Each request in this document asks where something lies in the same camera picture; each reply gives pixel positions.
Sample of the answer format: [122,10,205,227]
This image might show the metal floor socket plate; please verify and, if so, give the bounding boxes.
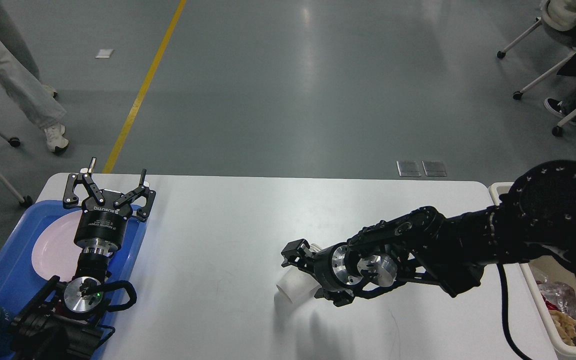
[396,161,422,178]

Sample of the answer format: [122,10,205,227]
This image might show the pink plate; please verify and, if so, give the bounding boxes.
[31,210,102,282]

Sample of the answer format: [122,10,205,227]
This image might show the brown paper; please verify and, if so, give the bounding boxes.
[548,309,576,347]

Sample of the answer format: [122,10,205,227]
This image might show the crushed red can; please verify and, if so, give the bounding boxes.
[541,294,567,313]

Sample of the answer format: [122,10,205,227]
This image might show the white paper cups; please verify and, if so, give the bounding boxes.
[275,265,322,304]

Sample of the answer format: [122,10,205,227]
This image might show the white office chair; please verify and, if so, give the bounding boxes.
[496,0,576,137]

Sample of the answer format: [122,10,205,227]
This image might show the person in grey trousers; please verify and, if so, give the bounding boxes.
[0,2,70,154]

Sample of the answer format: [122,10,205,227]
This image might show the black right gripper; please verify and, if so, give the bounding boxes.
[281,239,356,308]

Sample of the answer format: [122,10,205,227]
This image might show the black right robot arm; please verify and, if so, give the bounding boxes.
[281,160,576,360]

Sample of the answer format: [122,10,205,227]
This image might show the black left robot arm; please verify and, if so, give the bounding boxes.
[7,157,156,360]

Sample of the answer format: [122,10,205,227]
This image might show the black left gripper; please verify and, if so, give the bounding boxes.
[62,156,157,248]

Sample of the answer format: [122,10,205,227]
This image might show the foil ball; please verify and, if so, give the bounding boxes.
[530,265,576,321]

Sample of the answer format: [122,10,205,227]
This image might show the black sneaker at right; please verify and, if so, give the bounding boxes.
[542,97,576,126]

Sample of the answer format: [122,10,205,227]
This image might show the beige plastic bin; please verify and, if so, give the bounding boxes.
[488,181,576,359]

